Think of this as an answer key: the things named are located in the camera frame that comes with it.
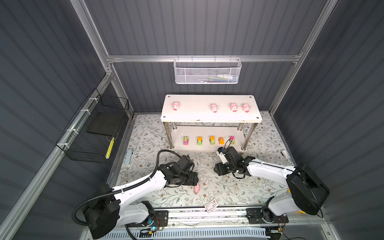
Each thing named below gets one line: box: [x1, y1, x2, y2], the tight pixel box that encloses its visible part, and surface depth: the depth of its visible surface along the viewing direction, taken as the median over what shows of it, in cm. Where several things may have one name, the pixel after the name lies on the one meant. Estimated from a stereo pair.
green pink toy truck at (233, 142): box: [230, 136, 236, 145], surface depth 96 cm
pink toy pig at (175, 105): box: [172, 101, 179, 111], surface depth 75 cm
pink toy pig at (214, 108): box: [210, 103, 218, 114], surface depth 74 cm
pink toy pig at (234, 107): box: [230, 102, 238, 113], surface depth 75 cm
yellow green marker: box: [105, 137, 115, 159], surface depth 69 cm
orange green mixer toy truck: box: [209, 135, 216, 145], surface depth 96 cm
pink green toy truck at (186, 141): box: [183, 136, 190, 146], surface depth 96 cm
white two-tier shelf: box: [160, 94, 263, 152], surface depth 79 cm
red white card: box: [204, 199, 219, 214], surface depth 78 cm
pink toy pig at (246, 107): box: [242, 103, 251, 113], surface depth 74 cm
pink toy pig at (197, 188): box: [194, 184, 200, 194], surface depth 84 cm
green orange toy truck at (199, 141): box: [197, 136, 203, 146], surface depth 96 cm
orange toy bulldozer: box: [218, 137, 225, 145], surface depth 96 cm
